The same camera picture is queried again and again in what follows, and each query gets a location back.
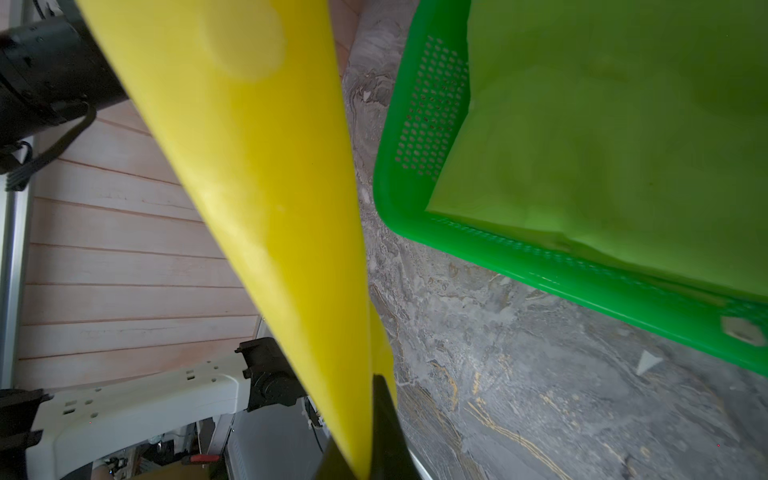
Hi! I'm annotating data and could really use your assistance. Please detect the yellow raincoat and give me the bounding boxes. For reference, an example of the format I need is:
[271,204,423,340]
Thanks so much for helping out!
[79,1,394,479]

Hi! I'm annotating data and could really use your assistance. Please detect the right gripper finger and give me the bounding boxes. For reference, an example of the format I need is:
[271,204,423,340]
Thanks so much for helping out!
[314,375,421,480]

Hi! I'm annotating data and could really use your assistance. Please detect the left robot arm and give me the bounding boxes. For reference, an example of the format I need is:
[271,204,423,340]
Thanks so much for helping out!
[1,1,305,479]

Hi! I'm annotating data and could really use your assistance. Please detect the green plastic basket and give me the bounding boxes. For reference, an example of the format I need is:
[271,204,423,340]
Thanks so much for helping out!
[374,1,767,374]

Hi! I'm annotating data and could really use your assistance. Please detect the light green raincoat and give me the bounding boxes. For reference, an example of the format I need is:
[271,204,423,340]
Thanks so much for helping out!
[428,1,767,301]

